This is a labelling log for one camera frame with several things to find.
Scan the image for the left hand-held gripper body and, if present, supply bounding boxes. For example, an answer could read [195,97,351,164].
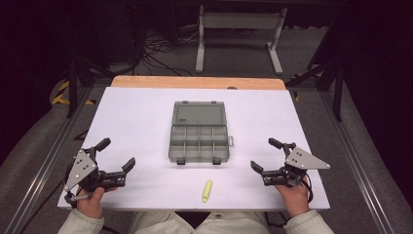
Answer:
[62,147,128,193]

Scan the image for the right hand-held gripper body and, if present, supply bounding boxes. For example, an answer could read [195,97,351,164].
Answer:
[261,145,331,188]

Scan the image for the person's left hand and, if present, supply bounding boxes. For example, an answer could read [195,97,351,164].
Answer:
[76,185,119,219]

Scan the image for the person's right hand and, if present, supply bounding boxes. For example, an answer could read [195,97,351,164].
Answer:
[274,175,312,218]

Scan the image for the white table mat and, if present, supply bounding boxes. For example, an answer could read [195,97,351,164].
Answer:
[57,86,331,212]

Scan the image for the yellow-green tube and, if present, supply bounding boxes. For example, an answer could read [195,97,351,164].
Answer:
[202,179,213,204]

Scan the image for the yellow-black floor tape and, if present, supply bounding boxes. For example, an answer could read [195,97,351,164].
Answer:
[51,80,95,106]

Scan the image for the black metal stand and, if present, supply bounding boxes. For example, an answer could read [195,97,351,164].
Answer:
[66,58,111,119]
[285,61,346,122]

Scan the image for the person's legs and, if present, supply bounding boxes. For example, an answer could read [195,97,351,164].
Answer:
[128,211,271,234]

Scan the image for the grey plastic compartment box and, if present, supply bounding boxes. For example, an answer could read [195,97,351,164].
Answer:
[168,100,235,166]

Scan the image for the wooden table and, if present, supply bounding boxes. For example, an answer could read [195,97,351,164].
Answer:
[110,75,286,91]

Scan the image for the grey metal stand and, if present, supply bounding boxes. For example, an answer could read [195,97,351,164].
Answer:
[195,4,288,76]

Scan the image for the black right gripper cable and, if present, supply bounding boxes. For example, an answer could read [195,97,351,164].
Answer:
[301,175,315,204]

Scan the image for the aluminium rail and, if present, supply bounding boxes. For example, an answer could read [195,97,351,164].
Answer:
[3,86,95,234]
[319,91,395,234]

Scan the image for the bundle of black floor cables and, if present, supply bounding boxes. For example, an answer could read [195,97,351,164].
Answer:
[140,28,200,77]

